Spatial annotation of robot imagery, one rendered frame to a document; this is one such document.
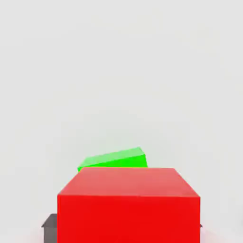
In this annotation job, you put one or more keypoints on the small green cube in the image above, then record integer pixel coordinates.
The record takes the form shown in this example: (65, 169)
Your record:
(121, 159)

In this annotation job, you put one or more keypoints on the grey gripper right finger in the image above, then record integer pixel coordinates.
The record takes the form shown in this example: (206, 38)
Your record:
(201, 235)

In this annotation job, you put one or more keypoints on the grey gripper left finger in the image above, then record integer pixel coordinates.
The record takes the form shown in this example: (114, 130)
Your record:
(50, 227)

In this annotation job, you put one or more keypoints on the small red cube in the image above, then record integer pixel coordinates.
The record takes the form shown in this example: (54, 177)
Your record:
(128, 208)

